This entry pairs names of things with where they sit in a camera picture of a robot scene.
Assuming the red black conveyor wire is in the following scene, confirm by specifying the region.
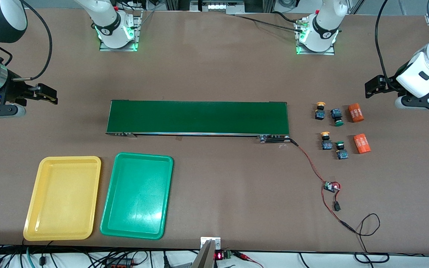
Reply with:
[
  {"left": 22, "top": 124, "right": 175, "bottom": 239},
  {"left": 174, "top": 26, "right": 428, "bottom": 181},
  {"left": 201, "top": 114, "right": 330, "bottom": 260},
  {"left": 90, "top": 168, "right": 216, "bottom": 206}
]
[{"left": 288, "top": 137, "right": 330, "bottom": 185}]

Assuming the teal cable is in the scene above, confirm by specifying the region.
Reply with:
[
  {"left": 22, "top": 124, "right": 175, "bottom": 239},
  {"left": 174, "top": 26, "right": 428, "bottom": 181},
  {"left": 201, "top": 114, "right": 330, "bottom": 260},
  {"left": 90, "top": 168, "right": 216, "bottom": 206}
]
[{"left": 26, "top": 246, "right": 37, "bottom": 268}]

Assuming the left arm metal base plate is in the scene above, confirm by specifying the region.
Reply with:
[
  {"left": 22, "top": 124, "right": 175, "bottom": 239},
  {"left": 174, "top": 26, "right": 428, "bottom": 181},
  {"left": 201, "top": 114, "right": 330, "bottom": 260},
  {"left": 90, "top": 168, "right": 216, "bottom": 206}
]
[{"left": 296, "top": 19, "right": 336, "bottom": 55}]

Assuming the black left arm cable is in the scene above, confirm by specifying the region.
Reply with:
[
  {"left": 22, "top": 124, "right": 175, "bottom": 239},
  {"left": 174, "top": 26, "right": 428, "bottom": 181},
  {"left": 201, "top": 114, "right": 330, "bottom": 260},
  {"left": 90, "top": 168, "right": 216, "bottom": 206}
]
[{"left": 374, "top": 0, "right": 399, "bottom": 92}]

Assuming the large green mushroom button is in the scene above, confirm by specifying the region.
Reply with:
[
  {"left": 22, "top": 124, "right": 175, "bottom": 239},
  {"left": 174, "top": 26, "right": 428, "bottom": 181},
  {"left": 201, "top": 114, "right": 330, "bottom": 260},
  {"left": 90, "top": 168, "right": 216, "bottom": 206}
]
[{"left": 330, "top": 108, "right": 344, "bottom": 127}]

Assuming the orange cylindrical battery cell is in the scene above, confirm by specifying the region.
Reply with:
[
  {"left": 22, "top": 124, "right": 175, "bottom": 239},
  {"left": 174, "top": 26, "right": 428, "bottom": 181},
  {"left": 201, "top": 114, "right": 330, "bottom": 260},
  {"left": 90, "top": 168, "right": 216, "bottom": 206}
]
[
  {"left": 353, "top": 133, "right": 371, "bottom": 154},
  {"left": 348, "top": 103, "right": 365, "bottom": 123}
]

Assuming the green plastic tray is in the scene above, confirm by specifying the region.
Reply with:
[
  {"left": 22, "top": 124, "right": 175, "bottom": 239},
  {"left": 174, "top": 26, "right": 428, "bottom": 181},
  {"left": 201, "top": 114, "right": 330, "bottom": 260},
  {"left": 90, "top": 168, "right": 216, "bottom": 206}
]
[{"left": 100, "top": 152, "right": 174, "bottom": 240}]

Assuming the white lit device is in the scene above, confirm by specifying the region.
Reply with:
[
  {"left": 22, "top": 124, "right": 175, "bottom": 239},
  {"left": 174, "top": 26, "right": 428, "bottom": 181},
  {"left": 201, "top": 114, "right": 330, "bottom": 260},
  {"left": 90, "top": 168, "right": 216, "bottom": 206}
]
[{"left": 208, "top": 2, "right": 245, "bottom": 11}]

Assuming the red clip lead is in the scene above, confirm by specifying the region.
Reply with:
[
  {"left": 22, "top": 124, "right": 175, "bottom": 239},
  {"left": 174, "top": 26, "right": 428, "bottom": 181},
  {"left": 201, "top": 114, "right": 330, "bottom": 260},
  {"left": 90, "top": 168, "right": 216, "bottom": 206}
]
[{"left": 233, "top": 251, "right": 264, "bottom": 268}]

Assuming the black looped floor cable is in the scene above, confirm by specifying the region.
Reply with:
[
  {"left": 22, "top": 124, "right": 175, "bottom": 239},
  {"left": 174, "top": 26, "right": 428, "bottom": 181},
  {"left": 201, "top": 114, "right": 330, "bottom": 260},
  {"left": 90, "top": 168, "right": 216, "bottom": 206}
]
[{"left": 354, "top": 252, "right": 390, "bottom": 264}]

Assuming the red black power lead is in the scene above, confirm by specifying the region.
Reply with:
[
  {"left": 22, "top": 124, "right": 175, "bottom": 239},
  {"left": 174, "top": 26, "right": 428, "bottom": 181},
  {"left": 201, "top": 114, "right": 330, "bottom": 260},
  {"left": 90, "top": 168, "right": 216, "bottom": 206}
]
[{"left": 321, "top": 188, "right": 381, "bottom": 254}]

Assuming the short black table cable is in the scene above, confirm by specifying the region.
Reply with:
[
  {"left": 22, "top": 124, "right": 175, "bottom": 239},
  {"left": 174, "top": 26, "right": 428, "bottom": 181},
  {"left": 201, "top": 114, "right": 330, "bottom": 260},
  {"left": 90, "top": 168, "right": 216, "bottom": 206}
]
[{"left": 272, "top": 11, "right": 304, "bottom": 24}]

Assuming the grey metal stand bar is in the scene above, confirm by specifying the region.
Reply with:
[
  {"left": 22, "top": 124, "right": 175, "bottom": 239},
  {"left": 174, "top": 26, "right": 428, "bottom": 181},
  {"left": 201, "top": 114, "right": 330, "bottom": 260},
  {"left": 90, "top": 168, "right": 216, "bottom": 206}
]
[{"left": 191, "top": 240, "right": 217, "bottom": 268}]

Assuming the aluminium frame structure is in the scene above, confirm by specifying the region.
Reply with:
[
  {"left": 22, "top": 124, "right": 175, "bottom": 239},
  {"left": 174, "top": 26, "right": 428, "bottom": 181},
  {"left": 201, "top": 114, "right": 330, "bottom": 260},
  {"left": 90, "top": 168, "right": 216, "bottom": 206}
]
[{"left": 164, "top": 0, "right": 276, "bottom": 15}]

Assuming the black power strip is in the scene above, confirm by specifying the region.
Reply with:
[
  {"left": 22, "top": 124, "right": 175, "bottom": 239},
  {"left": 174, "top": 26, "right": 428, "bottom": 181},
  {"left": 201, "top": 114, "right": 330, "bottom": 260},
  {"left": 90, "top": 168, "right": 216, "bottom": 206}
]
[{"left": 105, "top": 258, "right": 135, "bottom": 268}]

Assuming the small green push button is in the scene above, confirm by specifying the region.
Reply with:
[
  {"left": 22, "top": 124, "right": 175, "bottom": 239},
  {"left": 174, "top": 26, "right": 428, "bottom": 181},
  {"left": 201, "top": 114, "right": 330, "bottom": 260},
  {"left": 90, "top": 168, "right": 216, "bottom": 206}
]
[{"left": 335, "top": 140, "right": 349, "bottom": 160}]

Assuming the green conveyor belt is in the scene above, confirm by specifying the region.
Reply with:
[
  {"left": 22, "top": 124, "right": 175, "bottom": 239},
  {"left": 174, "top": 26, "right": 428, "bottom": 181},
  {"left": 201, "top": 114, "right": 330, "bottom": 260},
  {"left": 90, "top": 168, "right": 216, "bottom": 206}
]
[{"left": 105, "top": 100, "right": 291, "bottom": 144}]

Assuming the yellow plastic tray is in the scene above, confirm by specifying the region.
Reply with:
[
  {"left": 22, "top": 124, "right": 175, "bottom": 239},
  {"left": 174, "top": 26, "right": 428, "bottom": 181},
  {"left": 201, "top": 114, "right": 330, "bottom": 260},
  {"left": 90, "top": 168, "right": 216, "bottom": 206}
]
[{"left": 23, "top": 156, "right": 102, "bottom": 241}]

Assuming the silver mounting bracket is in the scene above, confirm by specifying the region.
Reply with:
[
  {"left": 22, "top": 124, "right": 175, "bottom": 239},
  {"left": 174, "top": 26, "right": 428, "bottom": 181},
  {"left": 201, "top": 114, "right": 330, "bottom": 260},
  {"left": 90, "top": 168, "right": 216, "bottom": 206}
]
[{"left": 200, "top": 237, "right": 221, "bottom": 249}]

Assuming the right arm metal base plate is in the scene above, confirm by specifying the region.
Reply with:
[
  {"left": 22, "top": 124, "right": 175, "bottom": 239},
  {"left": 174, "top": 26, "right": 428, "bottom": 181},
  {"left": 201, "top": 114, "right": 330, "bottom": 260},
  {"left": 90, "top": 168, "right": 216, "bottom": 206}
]
[{"left": 99, "top": 10, "right": 140, "bottom": 52}]

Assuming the long black table cable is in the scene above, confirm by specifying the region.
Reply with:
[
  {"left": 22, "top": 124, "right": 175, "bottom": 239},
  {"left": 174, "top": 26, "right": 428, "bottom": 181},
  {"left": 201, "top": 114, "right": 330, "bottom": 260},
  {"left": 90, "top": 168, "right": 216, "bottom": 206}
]
[{"left": 233, "top": 14, "right": 306, "bottom": 33}]

